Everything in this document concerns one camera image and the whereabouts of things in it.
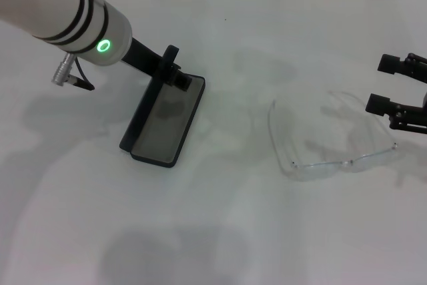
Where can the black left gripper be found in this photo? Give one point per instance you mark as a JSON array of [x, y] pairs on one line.
[[143, 58]]

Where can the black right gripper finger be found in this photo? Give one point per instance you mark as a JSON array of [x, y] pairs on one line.
[[390, 63], [377, 103]]

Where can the black glasses case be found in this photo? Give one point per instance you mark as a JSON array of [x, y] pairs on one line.
[[160, 131]]

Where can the clear plastic glasses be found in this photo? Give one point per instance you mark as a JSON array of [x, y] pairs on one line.
[[347, 163]]

